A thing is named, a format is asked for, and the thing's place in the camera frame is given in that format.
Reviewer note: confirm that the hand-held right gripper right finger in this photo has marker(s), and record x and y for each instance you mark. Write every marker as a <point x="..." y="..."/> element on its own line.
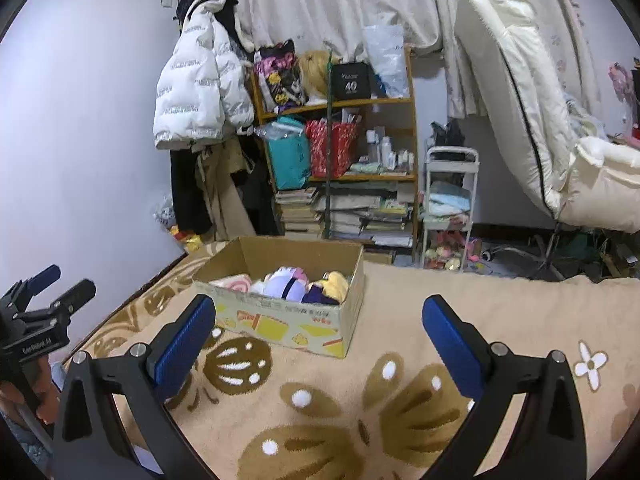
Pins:
<point x="452" y="347"/>

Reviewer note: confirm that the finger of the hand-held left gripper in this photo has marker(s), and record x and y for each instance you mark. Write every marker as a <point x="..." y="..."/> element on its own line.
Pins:
<point x="42" y="277"/>
<point x="70" y="296"/>

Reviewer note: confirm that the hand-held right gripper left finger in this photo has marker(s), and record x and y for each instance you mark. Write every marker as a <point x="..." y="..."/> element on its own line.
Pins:
<point x="185" y="345"/>

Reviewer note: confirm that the pink swirl plush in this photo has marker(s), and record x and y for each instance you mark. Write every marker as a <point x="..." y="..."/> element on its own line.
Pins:
<point x="235" y="284"/>

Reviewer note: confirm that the cardboard box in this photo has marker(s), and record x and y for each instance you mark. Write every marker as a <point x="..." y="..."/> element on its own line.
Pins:
<point x="280" y="327"/>

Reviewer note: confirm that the purple white plush doll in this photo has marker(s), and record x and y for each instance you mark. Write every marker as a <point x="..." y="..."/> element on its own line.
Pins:
<point x="280" y="285"/>

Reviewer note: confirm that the yellow plush toy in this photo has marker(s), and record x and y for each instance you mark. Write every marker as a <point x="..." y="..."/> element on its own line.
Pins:
<point x="335" y="285"/>

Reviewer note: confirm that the person's left hand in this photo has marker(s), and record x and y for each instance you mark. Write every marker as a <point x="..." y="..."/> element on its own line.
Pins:
<point x="47" y="395"/>

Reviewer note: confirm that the heap of pink toys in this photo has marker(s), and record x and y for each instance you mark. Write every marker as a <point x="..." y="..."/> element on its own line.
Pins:
<point x="450" y="252"/>

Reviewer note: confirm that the plastic bag of toys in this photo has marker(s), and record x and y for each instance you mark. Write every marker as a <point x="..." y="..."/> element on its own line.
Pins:
<point x="185" y="237"/>

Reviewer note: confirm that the beige flower printed blanket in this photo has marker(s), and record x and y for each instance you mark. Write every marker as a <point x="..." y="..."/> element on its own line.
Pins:
<point x="350" y="410"/>

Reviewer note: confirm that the folded cloths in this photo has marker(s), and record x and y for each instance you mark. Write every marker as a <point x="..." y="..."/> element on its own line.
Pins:
<point x="450" y="205"/>

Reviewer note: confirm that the beige coat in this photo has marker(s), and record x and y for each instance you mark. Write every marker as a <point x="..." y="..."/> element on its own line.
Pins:
<point x="220" y="200"/>

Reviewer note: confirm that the black coat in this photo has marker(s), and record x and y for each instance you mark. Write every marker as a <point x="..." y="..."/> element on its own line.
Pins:
<point x="187" y="195"/>

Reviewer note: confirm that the black hanging garment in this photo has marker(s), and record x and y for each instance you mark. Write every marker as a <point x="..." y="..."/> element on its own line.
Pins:
<point x="260" y="200"/>

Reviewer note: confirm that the stack of books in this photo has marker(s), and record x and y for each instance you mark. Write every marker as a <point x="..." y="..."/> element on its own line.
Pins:
<point x="300" y="210"/>

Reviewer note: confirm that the white trolley cart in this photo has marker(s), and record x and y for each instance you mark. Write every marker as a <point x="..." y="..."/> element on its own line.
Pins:
<point x="450" y="150"/>

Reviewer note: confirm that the group of cosmetic bottles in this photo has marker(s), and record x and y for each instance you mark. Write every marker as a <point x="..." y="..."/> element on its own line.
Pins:
<point x="387" y="152"/>

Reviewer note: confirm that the teal bag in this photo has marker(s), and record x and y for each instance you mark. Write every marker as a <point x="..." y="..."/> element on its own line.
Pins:
<point x="287" y="160"/>

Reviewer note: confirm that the black bag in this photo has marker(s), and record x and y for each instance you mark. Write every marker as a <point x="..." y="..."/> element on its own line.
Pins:
<point x="449" y="135"/>

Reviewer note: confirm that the cream duvet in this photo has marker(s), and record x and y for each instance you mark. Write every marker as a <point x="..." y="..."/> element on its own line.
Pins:
<point x="605" y="185"/>

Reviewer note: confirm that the red patterned bag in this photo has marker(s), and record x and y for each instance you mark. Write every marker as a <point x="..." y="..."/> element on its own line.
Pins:
<point x="335" y="150"/>

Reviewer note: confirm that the white puffer jacket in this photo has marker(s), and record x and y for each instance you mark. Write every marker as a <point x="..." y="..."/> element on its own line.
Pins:
<point x="190" y="85"/>

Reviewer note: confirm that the green pole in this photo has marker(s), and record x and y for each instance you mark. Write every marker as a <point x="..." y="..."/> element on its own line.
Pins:
<point x="328" y="135"/>

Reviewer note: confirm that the wooden shelf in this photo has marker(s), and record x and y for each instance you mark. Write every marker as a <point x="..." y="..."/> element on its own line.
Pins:
<point x="360" y="102"/>

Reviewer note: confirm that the black box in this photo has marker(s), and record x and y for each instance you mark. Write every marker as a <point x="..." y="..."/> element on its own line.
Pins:
<point x="352" y="82"/>

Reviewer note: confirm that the printed tote bag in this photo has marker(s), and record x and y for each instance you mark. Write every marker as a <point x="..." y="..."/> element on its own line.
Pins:
<point x="275" y="75"/>

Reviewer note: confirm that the white mattress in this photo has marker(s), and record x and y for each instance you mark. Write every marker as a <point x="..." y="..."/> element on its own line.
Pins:
<point x="500" y="60"/>

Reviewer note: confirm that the blond wig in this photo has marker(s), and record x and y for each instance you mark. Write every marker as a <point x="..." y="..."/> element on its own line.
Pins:
<point x="315" y="75"/>

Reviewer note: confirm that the clear plastic bag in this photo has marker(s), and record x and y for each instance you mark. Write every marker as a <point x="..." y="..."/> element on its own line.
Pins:
<point x="385" y="55"/>

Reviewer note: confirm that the white curtain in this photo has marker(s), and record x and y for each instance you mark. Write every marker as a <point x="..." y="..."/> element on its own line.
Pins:
<point x="325" y="0"/>

